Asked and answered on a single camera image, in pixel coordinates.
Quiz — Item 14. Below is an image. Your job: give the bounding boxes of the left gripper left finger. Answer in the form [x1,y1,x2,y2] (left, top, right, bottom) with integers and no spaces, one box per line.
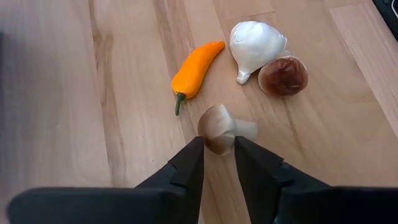
[6,136,205,224]

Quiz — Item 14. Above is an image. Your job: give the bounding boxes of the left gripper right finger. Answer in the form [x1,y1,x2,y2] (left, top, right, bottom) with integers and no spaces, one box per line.
[234,136,398,224]

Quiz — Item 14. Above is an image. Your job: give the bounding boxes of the pale toy mushroom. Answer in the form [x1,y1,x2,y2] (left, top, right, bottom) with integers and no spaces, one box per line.
[197,103,259,156]

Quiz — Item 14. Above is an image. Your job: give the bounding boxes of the brown toy mushroom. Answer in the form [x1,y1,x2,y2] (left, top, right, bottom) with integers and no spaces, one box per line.
[257,55,309,96]

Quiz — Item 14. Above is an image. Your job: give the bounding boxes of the white toy garlic bulb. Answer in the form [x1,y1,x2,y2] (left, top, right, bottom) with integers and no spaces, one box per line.
[229,21,290,85]

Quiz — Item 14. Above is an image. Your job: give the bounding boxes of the orange toy chili pepper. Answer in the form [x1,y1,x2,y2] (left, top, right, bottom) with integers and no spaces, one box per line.
[170,40,226,117]

